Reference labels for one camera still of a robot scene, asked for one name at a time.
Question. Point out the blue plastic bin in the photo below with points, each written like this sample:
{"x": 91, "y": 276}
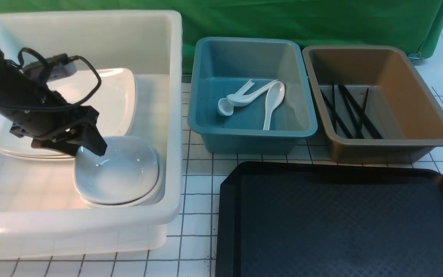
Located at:
{"x": 222, "y": 66}

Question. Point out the white spoon small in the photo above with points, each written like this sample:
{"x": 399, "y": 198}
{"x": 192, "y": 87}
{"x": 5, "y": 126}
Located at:
{"x": 225, "y": 108}

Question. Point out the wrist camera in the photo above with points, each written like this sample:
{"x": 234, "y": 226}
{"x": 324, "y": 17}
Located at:
{"x": 57, "y": 67}

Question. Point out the black chopstick in bin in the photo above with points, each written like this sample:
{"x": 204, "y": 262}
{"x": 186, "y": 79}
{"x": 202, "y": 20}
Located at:
{"x": 375, "y": 134}
{"x": 333, "y": 105}
{"x": 362, "y": 116}
{"x": 339, "y": 120}

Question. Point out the white spoon long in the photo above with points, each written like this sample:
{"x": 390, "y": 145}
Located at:
{"x": 274, "y": 97}

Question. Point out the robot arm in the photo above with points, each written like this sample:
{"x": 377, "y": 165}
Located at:
{"x": 43, "y": 114}

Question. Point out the white bowl in tub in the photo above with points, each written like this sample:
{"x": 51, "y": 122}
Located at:
{"x": 160, "y": 181}

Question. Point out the white spoon middle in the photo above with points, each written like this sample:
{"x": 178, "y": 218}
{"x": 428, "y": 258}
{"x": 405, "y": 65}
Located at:
{"x": 240, "y": 99}

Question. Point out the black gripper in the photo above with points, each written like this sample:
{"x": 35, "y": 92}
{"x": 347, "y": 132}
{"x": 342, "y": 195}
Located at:
{"x": 46, "y": 116}

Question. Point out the large white square plate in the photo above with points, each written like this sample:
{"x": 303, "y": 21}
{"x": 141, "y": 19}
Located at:
{"x": 115, "y": 101}

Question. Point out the binder clip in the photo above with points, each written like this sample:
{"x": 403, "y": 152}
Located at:
{"x": 416, "y": 58}

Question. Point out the brown plastic bin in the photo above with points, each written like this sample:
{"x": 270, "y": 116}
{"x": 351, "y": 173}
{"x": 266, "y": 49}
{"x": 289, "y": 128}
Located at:
{"x": 400, "y": 104}

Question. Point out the large white plastic tub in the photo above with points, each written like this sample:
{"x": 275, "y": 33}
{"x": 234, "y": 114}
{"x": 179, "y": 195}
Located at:
{"x": 41, "y": 213}

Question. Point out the green backdrop cloth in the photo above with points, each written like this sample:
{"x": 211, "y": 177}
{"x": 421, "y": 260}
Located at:
{"x": 414, "y": 26}

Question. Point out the black serving tray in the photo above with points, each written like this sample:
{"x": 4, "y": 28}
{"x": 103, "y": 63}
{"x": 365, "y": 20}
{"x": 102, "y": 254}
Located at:
{"x": 302, "y": 220}

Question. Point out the white bowl tray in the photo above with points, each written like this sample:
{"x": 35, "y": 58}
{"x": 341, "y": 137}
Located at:
{"x": 156, "y": 192}
{"x": 127, "y": 171}

